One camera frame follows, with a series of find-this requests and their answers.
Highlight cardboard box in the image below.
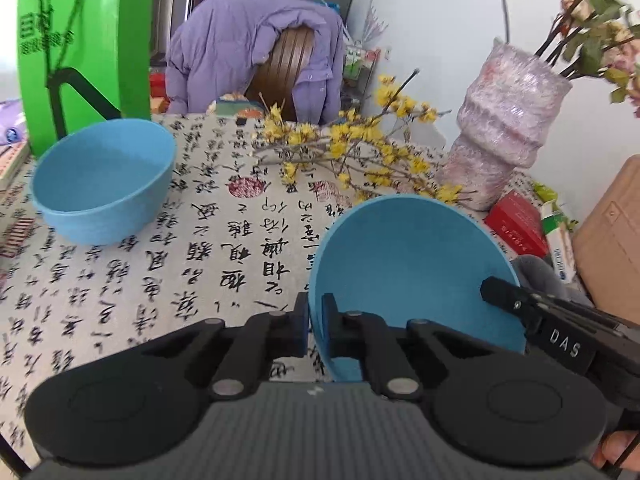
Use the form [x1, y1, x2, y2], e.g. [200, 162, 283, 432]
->
[571, 154, 640, 313]

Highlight yellow flower branch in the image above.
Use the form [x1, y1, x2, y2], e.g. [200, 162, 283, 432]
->
[251, 67, 468, 207]

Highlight purple puffer jacket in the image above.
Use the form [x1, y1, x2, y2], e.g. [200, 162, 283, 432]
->
[164, 0, 347, 125]

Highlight red box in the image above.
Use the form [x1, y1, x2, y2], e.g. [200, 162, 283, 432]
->
[483, 190, 551, 261]

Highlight green paper bag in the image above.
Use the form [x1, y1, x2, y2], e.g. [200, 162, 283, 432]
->
[17, 0, 157, 158]

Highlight dried rose bouquet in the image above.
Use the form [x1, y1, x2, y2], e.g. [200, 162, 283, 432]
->
[474, 0, 640, 118]

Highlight green and white packet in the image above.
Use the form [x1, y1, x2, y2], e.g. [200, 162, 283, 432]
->
[532, 182, 582, 281]

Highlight patterned seat cushion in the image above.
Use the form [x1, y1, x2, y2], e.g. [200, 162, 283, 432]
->
[207, 92, 266, 117]

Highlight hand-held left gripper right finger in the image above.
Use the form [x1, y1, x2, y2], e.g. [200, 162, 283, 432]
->
[322, 294, 501, 402]

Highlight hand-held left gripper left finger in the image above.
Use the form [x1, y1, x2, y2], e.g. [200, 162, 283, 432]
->
[142, 292, 309, 402]

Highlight book stack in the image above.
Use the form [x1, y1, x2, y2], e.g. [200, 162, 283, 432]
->
[0, 140, 32, 192]

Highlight calligraphy printed tablecloth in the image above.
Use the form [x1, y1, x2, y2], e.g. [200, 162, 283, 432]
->
[0, 112, 551, 466]

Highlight green and white cartons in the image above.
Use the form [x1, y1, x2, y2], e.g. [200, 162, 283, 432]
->
[344, 42, 382, 82]

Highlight pink wrapped vase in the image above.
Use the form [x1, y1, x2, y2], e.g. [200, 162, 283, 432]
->
[434, 37, 574, 212]

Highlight brown wooden chair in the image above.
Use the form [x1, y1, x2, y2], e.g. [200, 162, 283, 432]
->
[246, 27, 317, 122]

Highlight blue bowl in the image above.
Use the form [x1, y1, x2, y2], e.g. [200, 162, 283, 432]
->
[30, 119, 177, 246]
[308, 194, 527, 383]

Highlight grey cloth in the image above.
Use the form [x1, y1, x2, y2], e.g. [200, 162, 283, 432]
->
[512, 255, 596, 307]

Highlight person's right hand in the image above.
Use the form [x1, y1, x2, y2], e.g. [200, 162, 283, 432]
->
[591, 430, 640, 472]

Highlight lilac packet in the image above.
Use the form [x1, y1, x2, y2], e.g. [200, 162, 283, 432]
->
[0, 99, 27, 147]

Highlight pale dried twigs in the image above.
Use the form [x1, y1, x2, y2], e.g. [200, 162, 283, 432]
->
[359, 0, 392, 48]

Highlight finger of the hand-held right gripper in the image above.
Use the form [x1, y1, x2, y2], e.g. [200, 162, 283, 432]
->
[480, 276, 547, 334]

